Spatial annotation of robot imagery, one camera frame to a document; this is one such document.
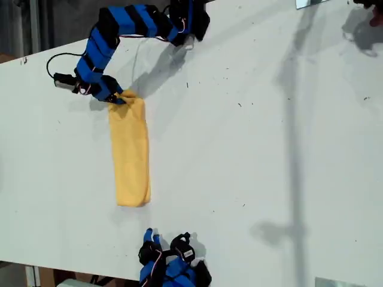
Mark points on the yellow square microfiber towel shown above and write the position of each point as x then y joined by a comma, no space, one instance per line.
130,155

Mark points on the person's hand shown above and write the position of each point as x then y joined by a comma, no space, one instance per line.
377,18

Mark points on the white plastic container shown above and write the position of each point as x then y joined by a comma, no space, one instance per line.
71,283

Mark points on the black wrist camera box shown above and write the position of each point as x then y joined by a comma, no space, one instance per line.
63,80
188,254

